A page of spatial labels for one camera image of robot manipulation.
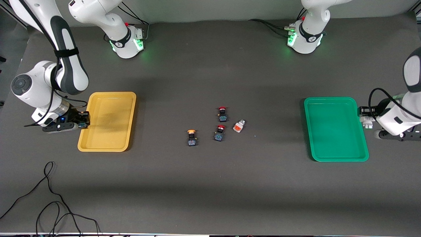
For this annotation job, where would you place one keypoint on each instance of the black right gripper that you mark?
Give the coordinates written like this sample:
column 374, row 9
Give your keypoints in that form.
column 74, row 116

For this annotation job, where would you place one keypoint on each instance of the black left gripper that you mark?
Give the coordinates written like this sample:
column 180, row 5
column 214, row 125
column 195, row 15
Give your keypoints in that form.
column 379, row 108

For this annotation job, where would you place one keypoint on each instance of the white button orange contact block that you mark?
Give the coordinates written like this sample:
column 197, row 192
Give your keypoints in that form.
column 238, row 127

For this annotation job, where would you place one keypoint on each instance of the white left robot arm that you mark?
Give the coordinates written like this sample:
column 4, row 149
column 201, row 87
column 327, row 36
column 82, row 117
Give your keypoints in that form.
column 394, row 118

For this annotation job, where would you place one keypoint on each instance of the yellow plastic tray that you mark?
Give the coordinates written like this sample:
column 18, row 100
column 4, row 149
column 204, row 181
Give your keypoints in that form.
column 107, row 123

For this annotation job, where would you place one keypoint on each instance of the green plastic tray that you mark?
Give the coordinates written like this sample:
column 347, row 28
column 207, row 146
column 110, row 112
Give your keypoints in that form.
column 335, row 131

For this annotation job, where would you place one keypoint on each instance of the red mushroom push button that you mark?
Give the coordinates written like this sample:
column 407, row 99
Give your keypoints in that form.
column 219, row 135
column 222, row 116

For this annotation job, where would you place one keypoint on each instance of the dark grey table mat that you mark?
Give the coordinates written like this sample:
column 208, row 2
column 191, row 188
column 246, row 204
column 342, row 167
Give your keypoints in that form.
column 210, row 184

